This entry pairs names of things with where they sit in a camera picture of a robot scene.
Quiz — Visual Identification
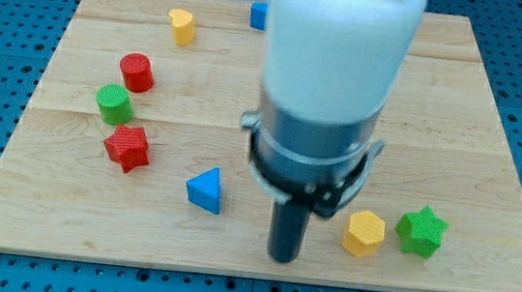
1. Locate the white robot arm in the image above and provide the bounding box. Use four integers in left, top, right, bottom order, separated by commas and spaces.
240, 0, 427, 263

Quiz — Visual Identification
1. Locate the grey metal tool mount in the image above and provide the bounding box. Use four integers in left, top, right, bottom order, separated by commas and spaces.
240, 91, 385, 219

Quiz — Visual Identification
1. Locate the blue triangle block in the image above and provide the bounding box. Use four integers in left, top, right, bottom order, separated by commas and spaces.
186, 167, 221, 215

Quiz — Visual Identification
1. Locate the wooden board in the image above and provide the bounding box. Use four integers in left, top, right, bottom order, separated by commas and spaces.
0, 0, 522, 292

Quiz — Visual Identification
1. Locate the yellow heart block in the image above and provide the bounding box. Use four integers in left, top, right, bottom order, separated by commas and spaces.
169, 9, 196, 46

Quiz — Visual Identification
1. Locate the yellow hexagon block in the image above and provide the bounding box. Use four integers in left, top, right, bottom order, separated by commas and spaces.
341, 210, 386, 258

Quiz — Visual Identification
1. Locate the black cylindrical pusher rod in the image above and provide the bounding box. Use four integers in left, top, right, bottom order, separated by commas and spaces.
267, 200, 311, 263

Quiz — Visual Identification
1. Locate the green star block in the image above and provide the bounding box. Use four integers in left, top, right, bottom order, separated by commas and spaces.
395, 205, 449, 259

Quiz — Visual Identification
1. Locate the red star block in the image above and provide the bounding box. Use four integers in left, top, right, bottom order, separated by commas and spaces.
103, 125, 150, 174

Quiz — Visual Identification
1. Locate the red cylinder block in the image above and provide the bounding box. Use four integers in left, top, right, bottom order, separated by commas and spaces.
119, 53, 154, 93

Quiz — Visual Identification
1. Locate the blue cube block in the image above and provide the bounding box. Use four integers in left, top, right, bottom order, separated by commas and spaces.
249, 2, 268, 32

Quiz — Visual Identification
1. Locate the green cylinder block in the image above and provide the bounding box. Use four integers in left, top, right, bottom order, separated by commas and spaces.
96, 83, 134, 126

